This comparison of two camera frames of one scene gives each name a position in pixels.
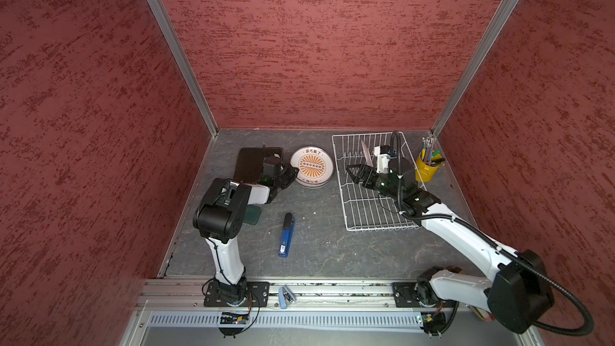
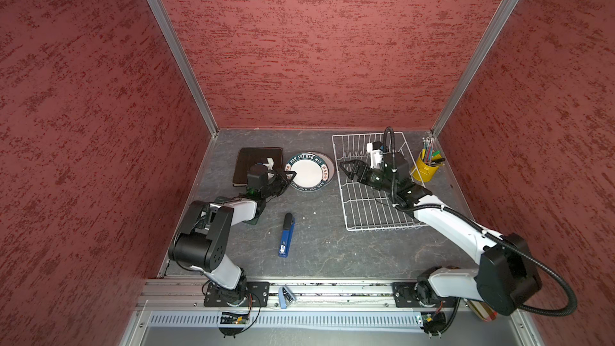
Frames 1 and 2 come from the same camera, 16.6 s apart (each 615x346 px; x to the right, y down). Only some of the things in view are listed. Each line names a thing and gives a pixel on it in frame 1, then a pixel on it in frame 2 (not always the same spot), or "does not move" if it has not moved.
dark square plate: x=250 y=164 does not move
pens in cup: x=428 y=155 does not move
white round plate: x=367 y=155 -> x=311 y=171
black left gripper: x=292 y=172 does not move
